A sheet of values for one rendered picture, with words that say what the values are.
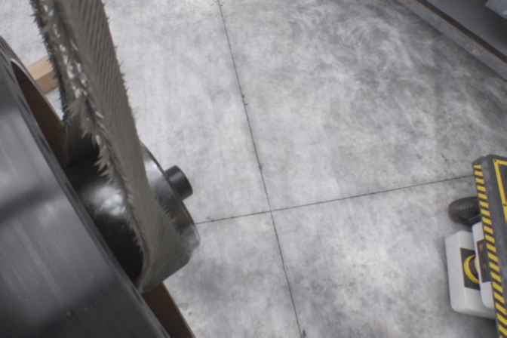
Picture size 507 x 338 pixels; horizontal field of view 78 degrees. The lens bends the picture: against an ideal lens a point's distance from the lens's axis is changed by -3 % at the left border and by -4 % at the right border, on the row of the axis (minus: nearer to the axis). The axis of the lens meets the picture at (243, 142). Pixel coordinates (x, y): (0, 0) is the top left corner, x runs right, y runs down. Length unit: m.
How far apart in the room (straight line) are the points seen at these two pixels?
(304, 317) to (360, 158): 0.68
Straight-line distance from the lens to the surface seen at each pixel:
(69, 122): 0.28
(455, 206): 1.46
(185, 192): 0.36
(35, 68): 1.68
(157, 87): 1.57
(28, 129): 0.18
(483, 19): 2.16
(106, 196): 0.30
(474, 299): 1.35
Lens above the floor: 1.19
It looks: 59 degrees down
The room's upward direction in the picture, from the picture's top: 9 degrees clockwise
